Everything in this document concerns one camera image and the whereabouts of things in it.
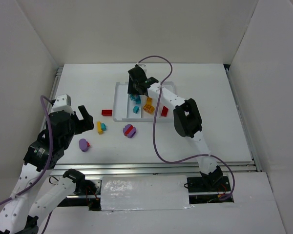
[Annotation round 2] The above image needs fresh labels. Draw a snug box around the white foam board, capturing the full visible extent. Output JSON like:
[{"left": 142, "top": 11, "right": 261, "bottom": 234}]
[{"left": 101, "top": 175, "right": 190, "bottom": 211}]

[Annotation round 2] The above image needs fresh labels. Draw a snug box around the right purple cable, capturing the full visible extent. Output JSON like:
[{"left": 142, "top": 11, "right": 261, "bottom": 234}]
[{"left": 138, "top": 56, "right": 236, "bottom": 202}]

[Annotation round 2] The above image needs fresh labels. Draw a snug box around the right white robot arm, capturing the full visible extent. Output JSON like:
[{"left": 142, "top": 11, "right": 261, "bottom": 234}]
[{"left": 128, "top": 64, "right": 223, "bottom": 188}]

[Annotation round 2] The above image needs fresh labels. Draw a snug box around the purple and red lego stack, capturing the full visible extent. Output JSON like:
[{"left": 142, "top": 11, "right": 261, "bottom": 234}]
[{"left": 123, "top": 124, "right": 136, "bottom": 138}]

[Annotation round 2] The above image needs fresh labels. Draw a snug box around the purple rounded lego brick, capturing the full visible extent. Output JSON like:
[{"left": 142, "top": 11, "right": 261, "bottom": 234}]
[{"left": 79, "top": 138, "right": 89, "bottom": 152}]

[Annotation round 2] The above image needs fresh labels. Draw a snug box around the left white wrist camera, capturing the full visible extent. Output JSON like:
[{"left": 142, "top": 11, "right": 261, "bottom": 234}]
[{"left": 52, "top": 94, "right": 73, "bottom": 114}]

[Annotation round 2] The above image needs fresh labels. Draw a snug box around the white divided sorting tray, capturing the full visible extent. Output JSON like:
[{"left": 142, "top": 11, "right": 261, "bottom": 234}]
[{"left": 112, "top": 81, "right": 179, "bottom": 122}]

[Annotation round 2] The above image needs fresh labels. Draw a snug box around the yellow butterfly lego brick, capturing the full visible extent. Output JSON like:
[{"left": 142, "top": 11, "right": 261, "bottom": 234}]
[{"left": 143, "top": 104, "right": 155, "bottom": 114}]

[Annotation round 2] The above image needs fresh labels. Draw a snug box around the red rectangular lego brick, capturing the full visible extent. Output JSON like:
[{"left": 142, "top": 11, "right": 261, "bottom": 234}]
[{"left": 101, "top": 109, "right": 113, "bottom": 117}]

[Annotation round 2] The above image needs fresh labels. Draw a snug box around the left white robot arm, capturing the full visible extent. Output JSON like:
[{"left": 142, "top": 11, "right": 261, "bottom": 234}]
[{"left": 0, "top": 106, "right": 97, "bottom": 234}]

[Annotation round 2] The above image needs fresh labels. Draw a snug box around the aluminium frame rail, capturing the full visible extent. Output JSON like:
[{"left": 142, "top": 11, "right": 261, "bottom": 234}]
[{"left": 43, "top": 162, "right": 257, "bottom": 176}]

